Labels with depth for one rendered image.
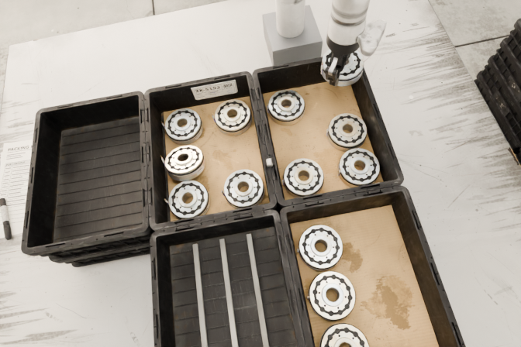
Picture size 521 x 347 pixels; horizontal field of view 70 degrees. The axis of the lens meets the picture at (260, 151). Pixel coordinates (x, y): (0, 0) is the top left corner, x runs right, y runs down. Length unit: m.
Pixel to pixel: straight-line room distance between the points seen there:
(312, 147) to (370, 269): 0.34
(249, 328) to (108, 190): 0.52
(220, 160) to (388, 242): 0.48
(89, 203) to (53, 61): 0.69
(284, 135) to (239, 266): 0.37
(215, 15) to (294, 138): 0.68
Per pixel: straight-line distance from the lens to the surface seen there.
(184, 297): 0.96
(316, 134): 1.05
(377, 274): 0.96
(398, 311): 0.96
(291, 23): 1.24
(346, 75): 0.95
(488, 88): 2.01
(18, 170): 1.44
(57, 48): 1.67
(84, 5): 2.94
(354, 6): 0.75
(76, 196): 1.14
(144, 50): 1.50
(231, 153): 1.04
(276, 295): 0.93
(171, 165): 1.00
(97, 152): 1.17
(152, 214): 0.92
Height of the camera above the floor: 1.76
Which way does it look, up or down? 64 degrees down
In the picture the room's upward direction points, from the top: 10 degrees counter-clockwise
